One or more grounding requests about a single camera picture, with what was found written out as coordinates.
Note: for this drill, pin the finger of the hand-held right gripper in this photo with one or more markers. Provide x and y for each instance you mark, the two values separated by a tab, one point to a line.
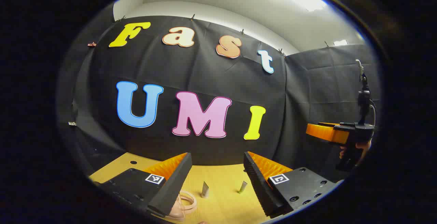
326	132

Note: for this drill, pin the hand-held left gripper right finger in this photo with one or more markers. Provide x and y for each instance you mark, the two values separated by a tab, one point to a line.
259	186

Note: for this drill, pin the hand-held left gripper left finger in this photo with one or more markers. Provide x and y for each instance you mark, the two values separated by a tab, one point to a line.
174	186

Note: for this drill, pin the black backdrop cloth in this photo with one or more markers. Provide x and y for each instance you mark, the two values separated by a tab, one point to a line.
205	73

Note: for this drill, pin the small red clip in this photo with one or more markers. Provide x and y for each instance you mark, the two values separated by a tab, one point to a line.
91	44

